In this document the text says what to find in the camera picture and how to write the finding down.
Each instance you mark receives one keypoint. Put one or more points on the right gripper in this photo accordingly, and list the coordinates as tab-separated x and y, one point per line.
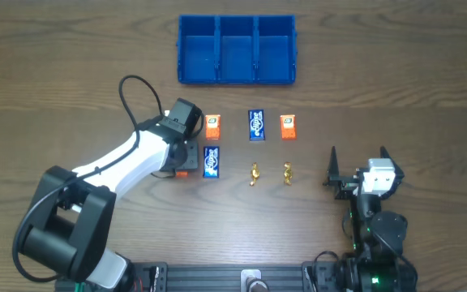
347	186

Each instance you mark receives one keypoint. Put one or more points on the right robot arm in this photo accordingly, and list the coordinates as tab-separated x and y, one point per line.
383	231

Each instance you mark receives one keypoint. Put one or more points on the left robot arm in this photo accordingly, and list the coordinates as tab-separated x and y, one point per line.
136	158

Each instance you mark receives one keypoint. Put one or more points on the gold wrapped candy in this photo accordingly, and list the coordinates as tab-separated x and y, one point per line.
254	173
287	173

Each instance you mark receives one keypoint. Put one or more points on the orange candy box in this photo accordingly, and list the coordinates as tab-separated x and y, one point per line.
212	127
181	174
288	129

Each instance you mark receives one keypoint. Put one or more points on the blue candy pack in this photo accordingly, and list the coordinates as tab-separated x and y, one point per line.
256	125
211	162

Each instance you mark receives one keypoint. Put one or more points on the blue tray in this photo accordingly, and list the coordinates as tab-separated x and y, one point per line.
237	61

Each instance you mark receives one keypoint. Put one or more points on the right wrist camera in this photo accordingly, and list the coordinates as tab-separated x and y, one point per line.
377	176

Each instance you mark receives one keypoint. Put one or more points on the mounting rail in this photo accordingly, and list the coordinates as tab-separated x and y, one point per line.
209	280

